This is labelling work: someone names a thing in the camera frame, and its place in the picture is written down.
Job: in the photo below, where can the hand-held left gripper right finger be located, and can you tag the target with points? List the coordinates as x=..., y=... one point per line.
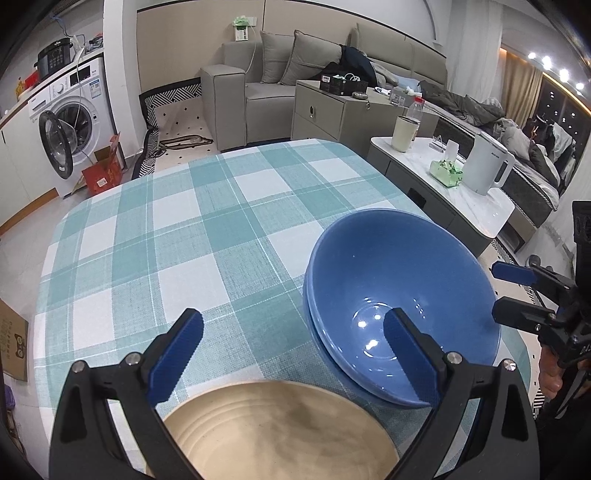
x=413, y=357

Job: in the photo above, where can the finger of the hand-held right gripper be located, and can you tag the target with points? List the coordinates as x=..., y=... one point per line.
x=512, y=272
x=517, y=311

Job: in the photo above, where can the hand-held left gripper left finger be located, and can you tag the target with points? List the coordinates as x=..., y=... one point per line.
x=178, y=355

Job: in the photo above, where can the beige round plate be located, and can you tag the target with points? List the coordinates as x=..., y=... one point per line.
x=277, y=429

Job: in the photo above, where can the person's right hand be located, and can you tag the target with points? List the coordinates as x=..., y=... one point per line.
x=549, y=374

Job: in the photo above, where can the white electric kettle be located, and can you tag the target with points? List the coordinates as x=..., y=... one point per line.
x=485, y=161

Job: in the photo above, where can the green tissue pack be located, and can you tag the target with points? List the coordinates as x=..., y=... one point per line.
x=445, y=173

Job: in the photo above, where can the teal checked tablecloth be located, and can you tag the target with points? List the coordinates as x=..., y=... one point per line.
x=184, y=230

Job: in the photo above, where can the pile of clothes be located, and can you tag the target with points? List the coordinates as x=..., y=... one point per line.
x=549, y=147

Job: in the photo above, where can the grey pillow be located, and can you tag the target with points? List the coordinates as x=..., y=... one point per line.
x=515, y=136

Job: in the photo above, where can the printed cardboard box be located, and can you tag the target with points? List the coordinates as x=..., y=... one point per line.
x=14, y=341

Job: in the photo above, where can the beige tumbler cup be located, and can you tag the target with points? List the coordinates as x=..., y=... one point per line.
x=404, y=136

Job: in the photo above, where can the dark green jacket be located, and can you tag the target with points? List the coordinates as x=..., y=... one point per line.
x=461, y=104

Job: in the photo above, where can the beige curtain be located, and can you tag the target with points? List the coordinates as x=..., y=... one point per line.
x=521, y=87

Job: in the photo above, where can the clear bottle red cap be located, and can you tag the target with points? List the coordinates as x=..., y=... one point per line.
x=417, y=113

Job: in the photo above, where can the red cardboard box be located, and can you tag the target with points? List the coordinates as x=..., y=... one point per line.
x=104, y=177

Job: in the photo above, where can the white lower kitchen cabinets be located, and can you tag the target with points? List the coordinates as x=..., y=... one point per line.
x=18, y=175

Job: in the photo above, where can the white washing machine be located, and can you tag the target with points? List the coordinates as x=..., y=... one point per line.
x=99, y=120

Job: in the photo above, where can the grey drawer cabinet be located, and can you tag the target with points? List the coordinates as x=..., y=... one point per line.
x=318, y=115

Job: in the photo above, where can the grey sectional sofa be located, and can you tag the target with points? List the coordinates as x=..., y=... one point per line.
x=226, y=106

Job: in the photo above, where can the black open box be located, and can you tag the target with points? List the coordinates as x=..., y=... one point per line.
x=339, y=85

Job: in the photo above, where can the black jacket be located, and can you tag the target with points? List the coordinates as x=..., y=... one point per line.
x=355, y=62

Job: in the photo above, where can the grey sofa cushion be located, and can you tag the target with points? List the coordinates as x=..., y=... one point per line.
x=309, y=57
x=277, y=57

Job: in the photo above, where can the yellow bottle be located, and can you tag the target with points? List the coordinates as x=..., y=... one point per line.
x=20, y=90

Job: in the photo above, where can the small red box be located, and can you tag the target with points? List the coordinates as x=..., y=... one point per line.
x=32, y=79

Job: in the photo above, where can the black pressure cooker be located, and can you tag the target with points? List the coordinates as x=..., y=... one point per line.
x=53, y=60

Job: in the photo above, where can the white wall-mounted device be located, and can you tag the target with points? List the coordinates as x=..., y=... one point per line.
x=242, y=32

